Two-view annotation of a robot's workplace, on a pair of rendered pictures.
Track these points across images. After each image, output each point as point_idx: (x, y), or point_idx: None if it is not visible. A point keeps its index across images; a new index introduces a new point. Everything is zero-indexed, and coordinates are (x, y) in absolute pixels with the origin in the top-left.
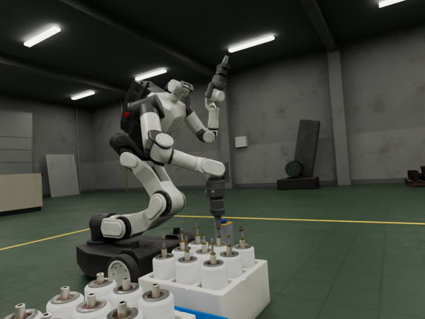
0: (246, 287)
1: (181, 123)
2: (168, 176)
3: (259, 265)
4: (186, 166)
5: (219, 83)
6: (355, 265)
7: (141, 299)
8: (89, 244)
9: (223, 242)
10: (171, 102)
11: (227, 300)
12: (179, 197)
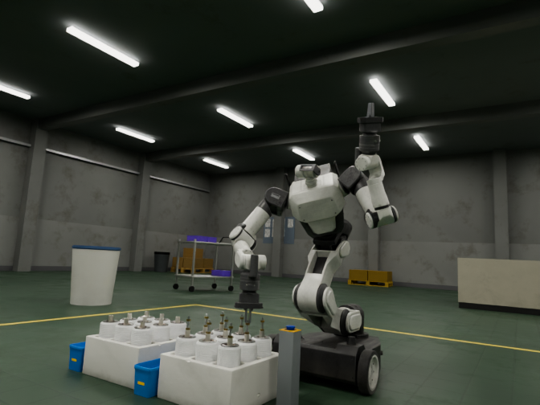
0: (189, 370)
1: (335, 206)
2: (324, 269)
3: (217, 366)
4: None
5: (360, 145)
6: None
7: None
8: None
9: (250, 341)
10: (304, 187)
11: (164, 362)
12: (311, 293)
